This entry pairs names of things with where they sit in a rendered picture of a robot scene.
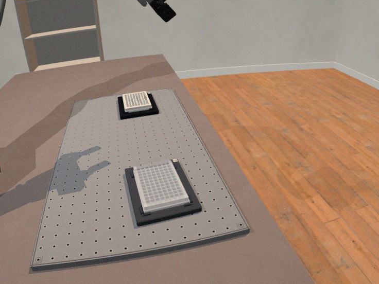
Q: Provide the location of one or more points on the grey perforated base plate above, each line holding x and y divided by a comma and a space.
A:
88, 216

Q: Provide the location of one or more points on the white well plate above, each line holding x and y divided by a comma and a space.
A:
159, 186
138, 101

